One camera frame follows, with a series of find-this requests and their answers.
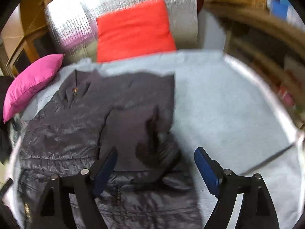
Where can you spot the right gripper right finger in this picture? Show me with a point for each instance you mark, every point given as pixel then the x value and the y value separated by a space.
pixel 257 208

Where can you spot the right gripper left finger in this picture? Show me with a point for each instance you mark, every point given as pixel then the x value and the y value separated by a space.
pixel 54 208

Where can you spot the black clothes pile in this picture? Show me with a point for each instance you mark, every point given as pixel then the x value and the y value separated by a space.
pixel 6 148

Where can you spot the light blue bed blanket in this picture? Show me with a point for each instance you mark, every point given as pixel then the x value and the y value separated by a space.
pixel 217 108

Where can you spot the pink pillow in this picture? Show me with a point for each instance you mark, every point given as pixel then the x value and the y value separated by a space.
pixel 33 79

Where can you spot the wooden shelf unit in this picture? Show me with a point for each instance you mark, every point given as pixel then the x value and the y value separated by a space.
pixel 273 48

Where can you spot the wooden cabinet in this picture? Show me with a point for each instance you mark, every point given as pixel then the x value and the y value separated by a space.
pixel 26 36

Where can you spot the silver quilted headboard mat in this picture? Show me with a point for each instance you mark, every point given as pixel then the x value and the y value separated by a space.
pixel 74 28

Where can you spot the red cushion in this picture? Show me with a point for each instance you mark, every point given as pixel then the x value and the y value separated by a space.
pixel 141 29

